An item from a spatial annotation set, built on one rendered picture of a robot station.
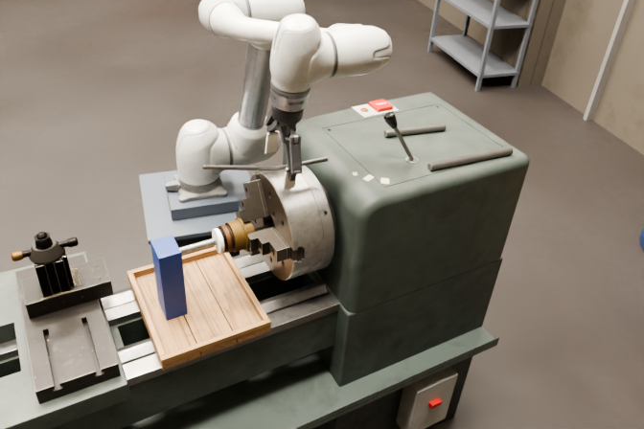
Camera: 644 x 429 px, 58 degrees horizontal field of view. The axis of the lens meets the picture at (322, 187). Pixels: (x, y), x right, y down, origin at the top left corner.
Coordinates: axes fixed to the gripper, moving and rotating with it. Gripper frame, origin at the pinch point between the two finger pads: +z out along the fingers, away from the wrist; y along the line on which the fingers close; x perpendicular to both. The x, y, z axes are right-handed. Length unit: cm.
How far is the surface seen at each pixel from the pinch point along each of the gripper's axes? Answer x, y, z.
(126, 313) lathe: -42, 2, 45
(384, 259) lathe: 25.8, 20.8, 22.2
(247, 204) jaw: -6.5, -3.4, 15.6
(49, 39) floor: -48, -436, 217
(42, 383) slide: -63, 25, 30
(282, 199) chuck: -0.3, 4.7, 7.3
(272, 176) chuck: 0.2, -4.0, 7.2
